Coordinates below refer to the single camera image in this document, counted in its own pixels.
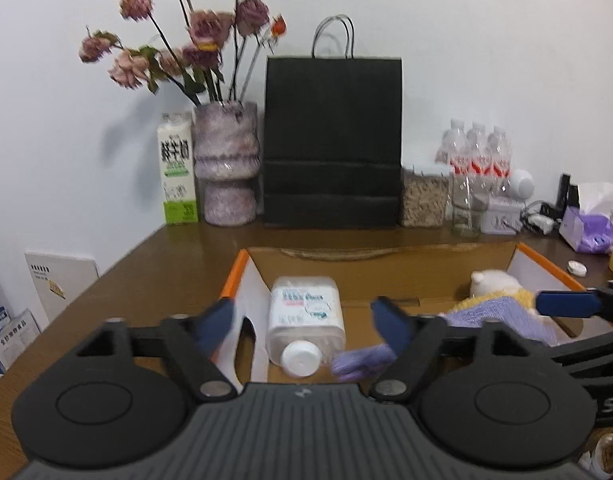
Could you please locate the purple knitted cloth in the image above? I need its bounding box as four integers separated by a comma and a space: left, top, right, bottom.
331, 296, 557, 382

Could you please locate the yellow white plush toy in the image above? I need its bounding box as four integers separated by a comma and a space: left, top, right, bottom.
441, 270, 540, 325

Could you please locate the small white round lid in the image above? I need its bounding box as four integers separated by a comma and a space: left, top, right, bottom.
280, 340, 323, 378

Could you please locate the white round cap on table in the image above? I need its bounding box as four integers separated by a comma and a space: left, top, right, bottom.
567, 260, 587, 278

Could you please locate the red orange cardboard box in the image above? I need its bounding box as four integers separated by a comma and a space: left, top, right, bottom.
212, 240, 613, 387

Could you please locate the purple tissue box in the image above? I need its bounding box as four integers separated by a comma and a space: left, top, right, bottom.
559, 182, 613, 254

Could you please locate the white power strip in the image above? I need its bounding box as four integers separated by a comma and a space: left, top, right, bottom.
520, 200, 561, 236

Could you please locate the white tin box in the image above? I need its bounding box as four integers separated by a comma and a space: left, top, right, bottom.
480, 196, 526, 235

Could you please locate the clear container of seeds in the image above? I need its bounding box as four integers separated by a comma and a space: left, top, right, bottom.
401, 168, 450, 228

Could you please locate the empty clear glass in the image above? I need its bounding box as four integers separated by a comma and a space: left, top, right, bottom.
451, 174, 489, 236

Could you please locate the water bottle right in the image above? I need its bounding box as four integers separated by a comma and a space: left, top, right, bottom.
488, 126, 512, 195

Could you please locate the water bottle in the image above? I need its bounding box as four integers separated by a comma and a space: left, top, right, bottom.
488, 126, 512, 195
467, 122, 491, 177
435, 119, 471, 176

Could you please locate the water bottle middle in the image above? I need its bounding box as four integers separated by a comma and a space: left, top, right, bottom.
467, 122, 491, 177

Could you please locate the water bottle left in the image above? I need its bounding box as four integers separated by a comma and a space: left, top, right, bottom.
435, 119, 471, 176

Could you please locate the purple ceramic vase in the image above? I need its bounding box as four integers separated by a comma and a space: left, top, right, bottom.
194, 101, 260, 226

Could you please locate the green white milk carton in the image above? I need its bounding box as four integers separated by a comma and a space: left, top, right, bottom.
157, 112, 198, 224

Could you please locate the black paper shopping bag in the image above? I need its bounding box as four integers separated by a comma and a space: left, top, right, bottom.
262, 14, 403, 229

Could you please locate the dried pink rose bouquet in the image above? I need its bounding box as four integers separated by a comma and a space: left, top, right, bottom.
79, 0, 287, 105

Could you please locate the white board leaning on wall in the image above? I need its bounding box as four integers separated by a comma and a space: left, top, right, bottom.
24, 252, 99, 323

